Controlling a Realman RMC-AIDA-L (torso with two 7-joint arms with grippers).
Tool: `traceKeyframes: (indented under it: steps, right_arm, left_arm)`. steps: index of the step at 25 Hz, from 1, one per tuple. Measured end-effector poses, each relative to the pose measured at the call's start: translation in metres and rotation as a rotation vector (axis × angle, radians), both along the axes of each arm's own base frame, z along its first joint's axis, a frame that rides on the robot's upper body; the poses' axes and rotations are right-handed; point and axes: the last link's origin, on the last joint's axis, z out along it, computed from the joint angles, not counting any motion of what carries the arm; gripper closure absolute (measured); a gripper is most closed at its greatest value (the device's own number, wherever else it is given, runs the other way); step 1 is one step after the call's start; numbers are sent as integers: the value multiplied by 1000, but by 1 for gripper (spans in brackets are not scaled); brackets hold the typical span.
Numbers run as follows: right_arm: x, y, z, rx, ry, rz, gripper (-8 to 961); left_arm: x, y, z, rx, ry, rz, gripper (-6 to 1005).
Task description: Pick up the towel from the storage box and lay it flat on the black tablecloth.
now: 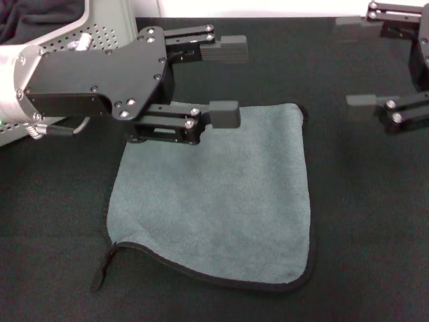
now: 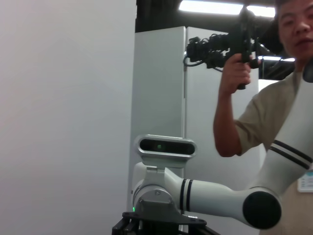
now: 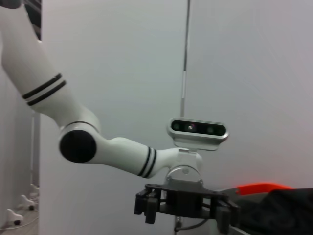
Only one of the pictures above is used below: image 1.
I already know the towel with black edging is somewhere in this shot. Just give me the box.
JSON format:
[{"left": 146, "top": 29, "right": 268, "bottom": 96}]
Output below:
[{"left": 90, "top": 102, "right": 318, "bottom": 296}]

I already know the black tablecloth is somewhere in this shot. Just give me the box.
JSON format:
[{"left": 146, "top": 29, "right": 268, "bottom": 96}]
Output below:
[{"left": 0, "top": 16, "right": 429, "bottom": 322}]

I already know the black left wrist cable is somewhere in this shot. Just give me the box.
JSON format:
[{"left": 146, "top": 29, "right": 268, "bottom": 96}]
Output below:
[{"left": 23, "top": 32, "right": 94, "bottom": 140}]

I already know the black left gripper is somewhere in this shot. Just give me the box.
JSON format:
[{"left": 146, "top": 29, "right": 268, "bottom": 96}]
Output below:
[{"left": 23, "top": 25, "right": 176, "bottom": 144}]

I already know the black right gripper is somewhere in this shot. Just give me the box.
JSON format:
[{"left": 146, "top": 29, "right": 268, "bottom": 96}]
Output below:
[{"left": 347, "top": 1, "right": 429, "bottom": 135}]

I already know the grey perforated storage box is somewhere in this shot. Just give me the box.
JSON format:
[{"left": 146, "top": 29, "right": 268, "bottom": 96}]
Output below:
[{"left": 0, "top": 0, "right": 140, "bottom": 148}]

